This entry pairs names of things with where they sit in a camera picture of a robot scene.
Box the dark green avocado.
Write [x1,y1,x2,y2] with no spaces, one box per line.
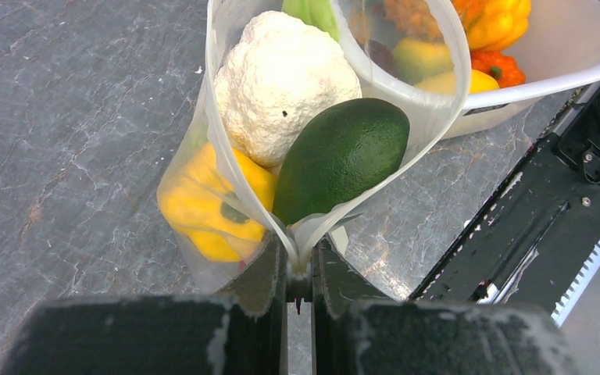
[272,98,410,226]

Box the white plastic basket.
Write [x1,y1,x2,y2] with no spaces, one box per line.
[330,0,600,141]

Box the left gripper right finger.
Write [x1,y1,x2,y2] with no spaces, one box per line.
[311,239,580,374]

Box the toy pineapple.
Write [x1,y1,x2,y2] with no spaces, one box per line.
[383,0,442,41]

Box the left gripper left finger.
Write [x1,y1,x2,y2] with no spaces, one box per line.
[2,235,288,374]

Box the dark red apple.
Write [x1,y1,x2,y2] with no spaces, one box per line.
[361,40,398,77]

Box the yellow mango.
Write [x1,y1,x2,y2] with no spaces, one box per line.
[415,69,500,95]

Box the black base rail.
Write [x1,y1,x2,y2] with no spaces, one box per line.
[410,82,600,325]

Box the clear polka dot zip bag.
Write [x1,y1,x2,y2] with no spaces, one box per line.
[157,1,470,293]

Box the orange bell pepper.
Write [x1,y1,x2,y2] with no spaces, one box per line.
[452,0,532,52]

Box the white cauliflower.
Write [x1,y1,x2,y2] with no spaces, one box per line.
[214,10,362,168]

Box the yellow bell pepper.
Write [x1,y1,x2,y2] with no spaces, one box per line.
[157,143,266,263]

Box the small orange pumpkin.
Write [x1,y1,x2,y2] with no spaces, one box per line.
[470,51,527,88]

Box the green yellow pear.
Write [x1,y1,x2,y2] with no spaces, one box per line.
[392,37,454,84]

